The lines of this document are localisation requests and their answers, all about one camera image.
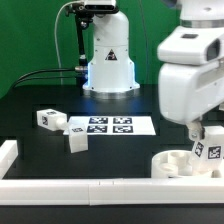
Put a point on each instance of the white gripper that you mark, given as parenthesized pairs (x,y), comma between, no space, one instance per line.
(186,93)

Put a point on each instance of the white round stool seat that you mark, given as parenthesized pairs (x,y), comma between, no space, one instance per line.
(185,164)

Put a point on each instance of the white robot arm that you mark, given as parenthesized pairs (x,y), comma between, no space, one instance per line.
(111,70)

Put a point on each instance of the white marker sheet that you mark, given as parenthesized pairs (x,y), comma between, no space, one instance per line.
(115,125)

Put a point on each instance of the white U-shaped frame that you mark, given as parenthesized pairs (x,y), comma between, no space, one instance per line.
(103,191)

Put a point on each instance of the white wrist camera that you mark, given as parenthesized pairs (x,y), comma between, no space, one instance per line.
(192,46)

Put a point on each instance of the black camera on stand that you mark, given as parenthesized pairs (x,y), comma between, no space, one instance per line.
(84,11)

